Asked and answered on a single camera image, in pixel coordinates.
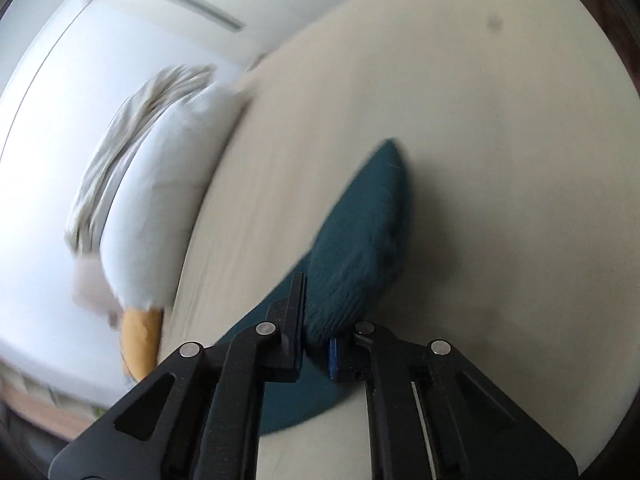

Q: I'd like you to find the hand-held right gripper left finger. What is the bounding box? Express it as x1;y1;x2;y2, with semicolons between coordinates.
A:
47;272;308;480

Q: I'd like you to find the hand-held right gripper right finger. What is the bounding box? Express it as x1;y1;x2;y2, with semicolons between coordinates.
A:
327;321;578;480

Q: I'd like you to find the dark green sweater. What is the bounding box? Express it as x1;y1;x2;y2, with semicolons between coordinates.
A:
257;139;416;436

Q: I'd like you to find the yellow pillow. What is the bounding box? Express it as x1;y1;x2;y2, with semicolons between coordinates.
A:
120;306;166;382

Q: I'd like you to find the white duvet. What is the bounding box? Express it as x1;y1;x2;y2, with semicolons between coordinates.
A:
64;64;251;312

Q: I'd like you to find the round beige bed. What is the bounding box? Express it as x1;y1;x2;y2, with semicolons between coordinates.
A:
155;0;640;480

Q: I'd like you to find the white ceiling air vent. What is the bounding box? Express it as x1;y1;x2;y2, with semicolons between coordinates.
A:
136;0;244;32

